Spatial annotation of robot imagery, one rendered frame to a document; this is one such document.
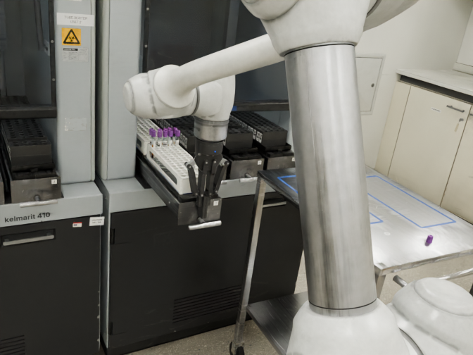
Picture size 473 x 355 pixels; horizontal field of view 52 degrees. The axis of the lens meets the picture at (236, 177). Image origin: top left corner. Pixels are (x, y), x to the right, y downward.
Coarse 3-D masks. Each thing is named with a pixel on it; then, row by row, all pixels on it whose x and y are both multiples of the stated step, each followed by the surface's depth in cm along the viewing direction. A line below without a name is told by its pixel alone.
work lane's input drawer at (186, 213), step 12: (144, 156) 161; (144, 168) 157; (156, 180) 148; (156, 192) 149; (168, 192) 140; (168, 204) 141; (180, 204) 134; (192, 204) 136; (216, 204) 141; (180, 216) 136; (192, 216) 138; (216, 216) 142; (192, 228) 134
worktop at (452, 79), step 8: (400, 72) 355; (408, 72) 350; (416, 72) 354; (424, 72) 359; (432, 72) 364; (440, 72) 369; (448, 72) 375; (456, 72) 380; (424, 80) 337; (432, 80) 332; (440, 80) 331; (448, 80) 335; (456, 80) 340; (464, 80) 344; (472, 80) 349; (448, 88) 321; (456, 88) 316; (464, 88) 313; (472, 88) 317
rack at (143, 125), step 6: (138, 120) 181; (144, 120) 181; (150, 120) 182; (138, 126) 174; (144, 126) 175; (150, 126) 176; (156, 126) 176; (138, 132) 167; (144, 132) 168; (156, 132) 170; (162, 132) 171; (138, 138) 166; (144, 138) 163; (156, 138) 165; (162, 138) 166; (138, 144) 167; (144, 144) 161; (144, 150) 162
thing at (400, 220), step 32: (256, 192) 162; (288, 192) 146; (384, 192) 156; (256, 224) 166; (384, 224) 134; (416, 224) 137; (448, 224) 139; (384, 256) 118; (416, 256) 120; (448, 256) 123; (256, 320) 174; (288, 320) 175
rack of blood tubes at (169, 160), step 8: (152, 152) 155; (160, 152) 153; (168, 152) 153; (176, 152) 154; (184, 152) 155; (152, 160) 156; (160, 160) 149; (168, 160) 147; (176, 160) 148; (184, 160) 150; (160, 168) 150; (168, 168) 144; (176, 168) 143; (184, 168) 143; (168, 176) 150; (176, 176) 139; (184, 176) 139; (176, 184) 146; (184, 184) 137; (184, 192) 138
